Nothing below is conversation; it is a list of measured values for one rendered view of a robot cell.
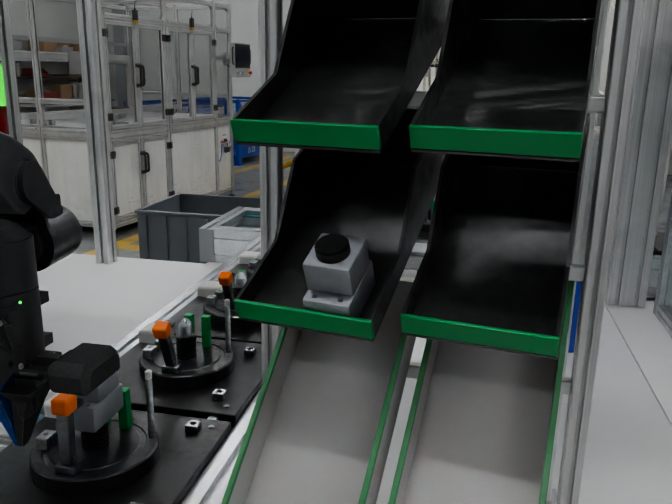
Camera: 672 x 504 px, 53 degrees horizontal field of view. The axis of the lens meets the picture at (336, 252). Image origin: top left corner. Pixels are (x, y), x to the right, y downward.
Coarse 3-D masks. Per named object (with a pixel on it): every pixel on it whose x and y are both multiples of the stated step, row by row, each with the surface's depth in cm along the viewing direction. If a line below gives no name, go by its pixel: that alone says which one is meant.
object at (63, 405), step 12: (60, 396) 70; (72, 396) 70; (60, 408) 69; (72, 408) 70; (60, 420) 70; (72, 420) 71; (60, 432) 70; (72, 432) 71; (60, 444) 71; (72, 444) 71; (60, 456) 71; (72, 456) 71
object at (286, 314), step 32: (320, 160) 74; (352, 160) 80; (384, 160) 79; (416, 160) 77; (288, 192) 68; (320, 192) 76; (352, 192) 75; (384, 192) 74; (416, 192) 65; (288, 224) 69; (320, 224) 71; (352, 224) 70; (384, 224) 70; (416, 224) 66; (288, 256) 68; (384, 256) 66; (256, 288) 63; (288, 288) 64; (384, 288) 59; (256, 320) 61; (288, 320) 59; (320, 320) 58; (352, 320) 56
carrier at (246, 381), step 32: (192, 320) 104; (128, 352) 107; (160, 352) 102; (192, 352) 100; (224, 352) 103; (256, 352) 108; (128, 384) 96; (160, 384) 95; (192, 384) 95; (224, 384) 97; (256, 384) 97; (192, 416) 89; (224, 416) 88
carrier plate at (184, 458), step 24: (168, 432) 84; (216, 432) 84; (0, 456) 78; (24, 456) 78; (168, 456) 79; (192, 456) 79; (0, 480) 73; (24, 480) 74; (144, 480) 74; (168, 480) 74; (192, 480) 75
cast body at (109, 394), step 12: (108, 384) 75; (120, 384) 78; (84, 396) 73; (96, 396) 73; (108, 396) 75; (120, 396) 78; (84, 408) 72; (96, 408) 73; (108, 408) 75; (120, 408) 78; (84, 420) 72; (96, 420) 73
